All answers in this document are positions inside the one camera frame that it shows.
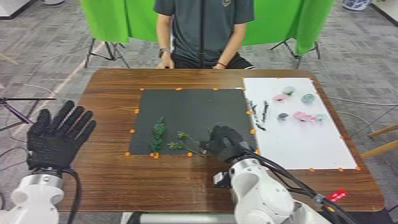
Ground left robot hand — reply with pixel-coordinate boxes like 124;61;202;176
24;100;97;171

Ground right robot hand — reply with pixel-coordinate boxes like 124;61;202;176
199;124;255;164

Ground dark mat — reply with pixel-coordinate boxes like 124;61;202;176
126;87;259;157

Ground person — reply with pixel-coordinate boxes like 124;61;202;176
151;0;257;71

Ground black tripod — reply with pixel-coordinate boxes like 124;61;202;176
0;96;58;132

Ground white sheet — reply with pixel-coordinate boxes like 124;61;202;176
241;77;360;171

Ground teal flower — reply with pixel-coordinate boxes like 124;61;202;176
300;93;318;104

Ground pale grey bar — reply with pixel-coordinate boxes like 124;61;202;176
126;212;238;224

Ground black backdrop stand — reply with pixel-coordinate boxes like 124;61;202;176
268;37;323;70
81;37;131;70

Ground blue and white vase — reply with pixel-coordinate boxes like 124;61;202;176
341;0;373;12

